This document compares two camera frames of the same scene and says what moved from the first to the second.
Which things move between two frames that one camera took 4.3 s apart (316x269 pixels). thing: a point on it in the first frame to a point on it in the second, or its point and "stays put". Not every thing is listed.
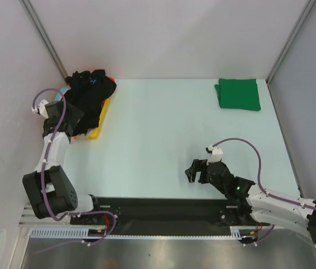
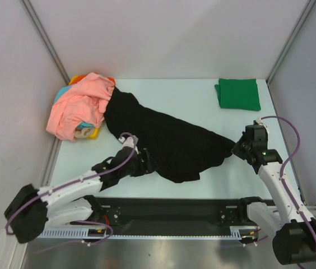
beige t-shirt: (82, 135) stays put
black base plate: (166, 216) stays put
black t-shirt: (87, 91) to (180, 151)
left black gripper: (74, 115) to (147, 167)
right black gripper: (203, 172) to (241, 147)
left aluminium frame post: (30, 11) stays put
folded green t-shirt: (238, 93) stays put
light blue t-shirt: (63, 89) stays put
